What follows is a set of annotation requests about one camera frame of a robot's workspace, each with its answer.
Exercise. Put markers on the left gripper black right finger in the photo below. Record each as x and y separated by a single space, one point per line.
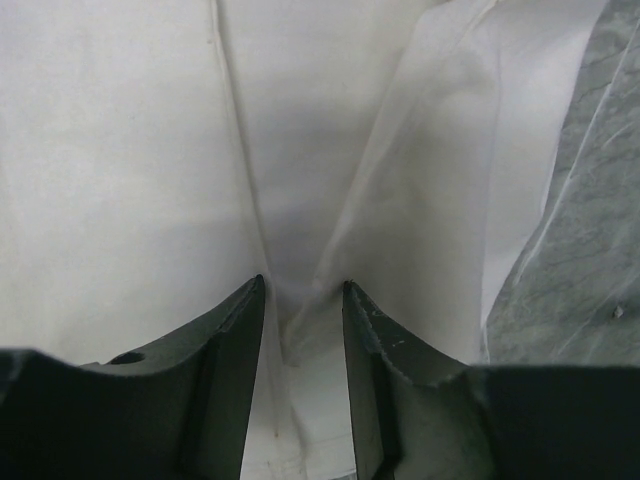
417 413

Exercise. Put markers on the white t shirt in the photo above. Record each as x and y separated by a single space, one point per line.
157 154

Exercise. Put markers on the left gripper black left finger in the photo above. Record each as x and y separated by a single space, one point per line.
175 408

